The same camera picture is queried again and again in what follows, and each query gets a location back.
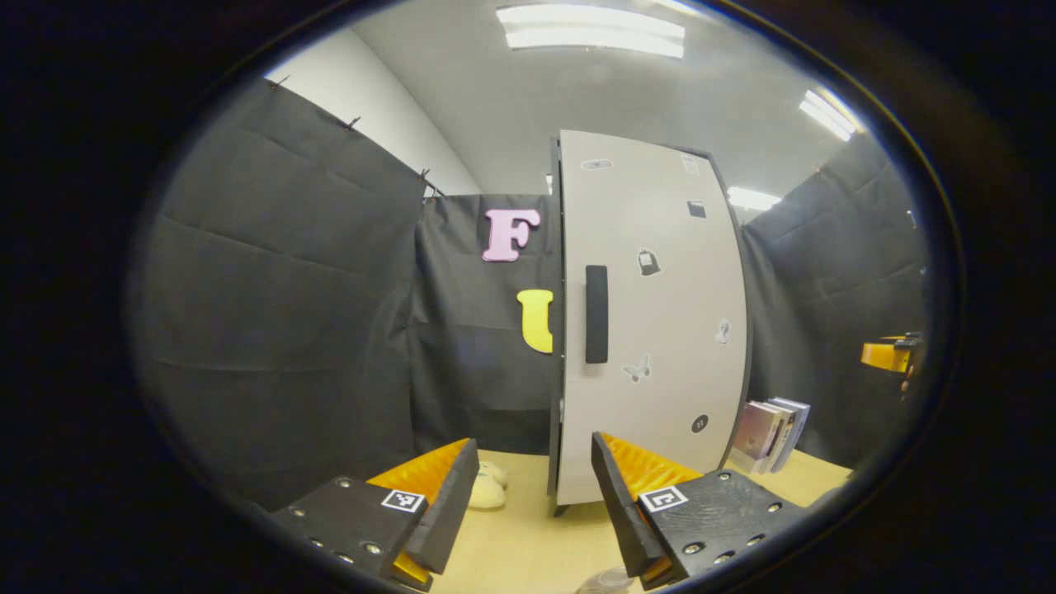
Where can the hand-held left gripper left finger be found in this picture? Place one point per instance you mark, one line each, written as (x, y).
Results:
(450, 511)

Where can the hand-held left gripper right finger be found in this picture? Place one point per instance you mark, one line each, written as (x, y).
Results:
(619, 511)

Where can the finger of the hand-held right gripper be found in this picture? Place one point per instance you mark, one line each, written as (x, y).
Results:
(887, 355)

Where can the clear plastic bottle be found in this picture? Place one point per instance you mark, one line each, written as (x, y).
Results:
(606, 582)

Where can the grey cabinet door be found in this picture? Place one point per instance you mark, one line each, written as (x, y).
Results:
(668, 297)

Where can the cream rounded object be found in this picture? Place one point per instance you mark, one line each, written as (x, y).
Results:
(487, 491)

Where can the grey spine book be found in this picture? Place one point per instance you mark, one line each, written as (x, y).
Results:
(800, 421)

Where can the beige spine book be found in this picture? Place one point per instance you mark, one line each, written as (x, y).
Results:
(785, 429)

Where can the white spine book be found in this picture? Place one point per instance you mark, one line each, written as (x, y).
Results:
(755, 433)

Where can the black backdrop cloth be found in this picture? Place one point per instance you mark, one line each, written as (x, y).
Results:
(280, 313)

